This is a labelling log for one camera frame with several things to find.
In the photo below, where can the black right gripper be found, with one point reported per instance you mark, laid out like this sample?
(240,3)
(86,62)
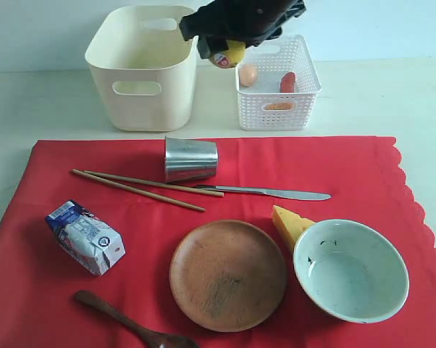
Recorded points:
(249,22)

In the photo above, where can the yellow lemon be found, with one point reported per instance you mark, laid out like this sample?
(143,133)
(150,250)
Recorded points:
(231,56)

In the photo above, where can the brown egg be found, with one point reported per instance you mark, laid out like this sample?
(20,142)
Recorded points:
(248,74)

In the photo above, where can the red sausage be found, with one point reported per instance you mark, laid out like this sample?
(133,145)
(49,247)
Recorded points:
(288,83)

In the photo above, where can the orange breaded nugget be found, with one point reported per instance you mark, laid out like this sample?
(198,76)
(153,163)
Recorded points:
(278,107)

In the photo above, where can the yellow cheese wedge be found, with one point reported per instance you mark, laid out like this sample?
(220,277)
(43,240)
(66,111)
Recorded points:
(289,225)

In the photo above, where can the cream plastic tub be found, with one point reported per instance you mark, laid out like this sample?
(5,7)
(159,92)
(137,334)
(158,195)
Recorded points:
(144,71)

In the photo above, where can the white perforated plastic basket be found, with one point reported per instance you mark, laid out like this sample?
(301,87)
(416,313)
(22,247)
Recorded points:
(273,60)

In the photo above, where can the steel cup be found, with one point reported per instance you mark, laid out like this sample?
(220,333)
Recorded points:
(188,159)

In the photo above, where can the wooden chopstick upper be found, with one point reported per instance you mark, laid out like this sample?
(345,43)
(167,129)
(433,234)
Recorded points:
(156,184)

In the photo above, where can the wooden chopstick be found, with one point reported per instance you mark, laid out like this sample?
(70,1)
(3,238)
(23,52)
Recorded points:
(156,184)
(137,191)

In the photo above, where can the steel table knife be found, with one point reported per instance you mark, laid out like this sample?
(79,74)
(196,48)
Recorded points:
(279,193)

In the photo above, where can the wooden chopstick lower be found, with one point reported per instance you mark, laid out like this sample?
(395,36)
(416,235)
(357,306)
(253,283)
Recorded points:
(137,191)

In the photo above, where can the red tablecloth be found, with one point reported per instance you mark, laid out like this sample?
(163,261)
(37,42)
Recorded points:
(38,279)

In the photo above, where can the brown wooden plate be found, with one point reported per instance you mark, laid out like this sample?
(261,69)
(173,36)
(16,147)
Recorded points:
(228,276)

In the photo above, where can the blue white milk carton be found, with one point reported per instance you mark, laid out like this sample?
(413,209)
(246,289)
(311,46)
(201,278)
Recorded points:
(86,238)

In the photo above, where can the pale green ceramic bowl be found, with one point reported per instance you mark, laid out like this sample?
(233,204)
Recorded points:
(351,271)

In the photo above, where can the dark wooden spoon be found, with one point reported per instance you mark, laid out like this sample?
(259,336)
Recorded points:
(149,337)

